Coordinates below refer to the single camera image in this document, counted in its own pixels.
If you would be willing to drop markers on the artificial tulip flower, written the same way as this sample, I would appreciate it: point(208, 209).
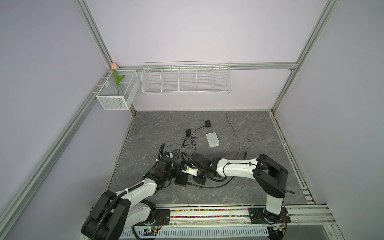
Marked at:
point(118, 78)

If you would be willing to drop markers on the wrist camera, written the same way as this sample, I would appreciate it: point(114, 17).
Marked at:
point(168, 154)
point(189, 170)

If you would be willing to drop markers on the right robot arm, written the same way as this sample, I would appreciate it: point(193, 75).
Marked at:
point(270, 175)

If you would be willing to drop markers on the black cube power adapter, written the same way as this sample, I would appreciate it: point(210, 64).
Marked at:
point(208, 124)

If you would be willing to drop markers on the white wire shelf basket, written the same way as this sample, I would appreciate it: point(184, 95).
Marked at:
point(186, 77)

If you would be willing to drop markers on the black network switch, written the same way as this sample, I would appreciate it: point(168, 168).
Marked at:
point(182, 180)

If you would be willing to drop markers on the white router box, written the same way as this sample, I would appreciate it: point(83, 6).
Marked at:
point(213, 140)

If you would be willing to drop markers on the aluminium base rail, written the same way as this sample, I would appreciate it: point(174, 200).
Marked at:
point(206, 216)

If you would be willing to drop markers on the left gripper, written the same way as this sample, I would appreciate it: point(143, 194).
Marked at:
point(177, 170)

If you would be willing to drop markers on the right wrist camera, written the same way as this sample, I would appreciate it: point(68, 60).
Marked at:
point(189, 170)

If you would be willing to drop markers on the white mesh corner basket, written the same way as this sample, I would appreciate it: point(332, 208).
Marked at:
point(108, 95)

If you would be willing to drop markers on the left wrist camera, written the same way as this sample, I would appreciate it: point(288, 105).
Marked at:
point(168, 154)

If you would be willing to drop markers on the black power adapter with prongs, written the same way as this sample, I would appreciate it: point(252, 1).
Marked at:
point(188, 132)

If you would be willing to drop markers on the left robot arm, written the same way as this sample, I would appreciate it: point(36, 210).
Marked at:
point(126, 201)

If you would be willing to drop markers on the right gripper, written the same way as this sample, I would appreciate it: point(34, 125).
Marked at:
point(198, 180)

